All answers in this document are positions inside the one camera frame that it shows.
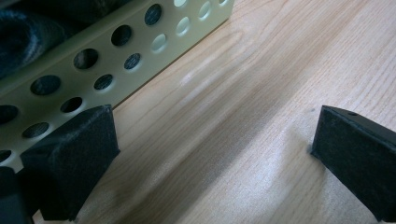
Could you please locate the dark cloth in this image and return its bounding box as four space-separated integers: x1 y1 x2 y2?
0 0 132 80

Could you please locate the cream perforated plastic basket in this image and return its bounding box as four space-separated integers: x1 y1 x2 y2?
0 0 235 173

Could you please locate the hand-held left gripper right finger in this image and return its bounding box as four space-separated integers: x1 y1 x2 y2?
310 105 396 223

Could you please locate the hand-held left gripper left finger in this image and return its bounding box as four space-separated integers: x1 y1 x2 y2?
19 104 121 222

